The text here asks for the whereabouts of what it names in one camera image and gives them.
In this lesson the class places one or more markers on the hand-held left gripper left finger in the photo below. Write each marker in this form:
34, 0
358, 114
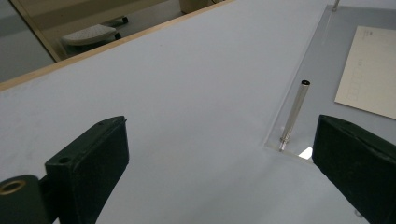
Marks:
90, 161

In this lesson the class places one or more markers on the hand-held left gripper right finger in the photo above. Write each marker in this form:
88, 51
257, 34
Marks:
358, 161

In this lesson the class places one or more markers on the beige paper card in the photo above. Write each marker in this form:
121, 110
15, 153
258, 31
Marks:
370, 71

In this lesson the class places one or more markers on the white office chair base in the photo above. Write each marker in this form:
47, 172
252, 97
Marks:
90, 34

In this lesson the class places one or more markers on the wooden table leg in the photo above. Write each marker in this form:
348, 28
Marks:
35, 31

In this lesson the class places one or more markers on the silver metal post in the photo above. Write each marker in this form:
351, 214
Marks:
294, 115
335, 5

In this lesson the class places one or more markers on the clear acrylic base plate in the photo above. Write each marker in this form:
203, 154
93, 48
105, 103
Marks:
323, 74

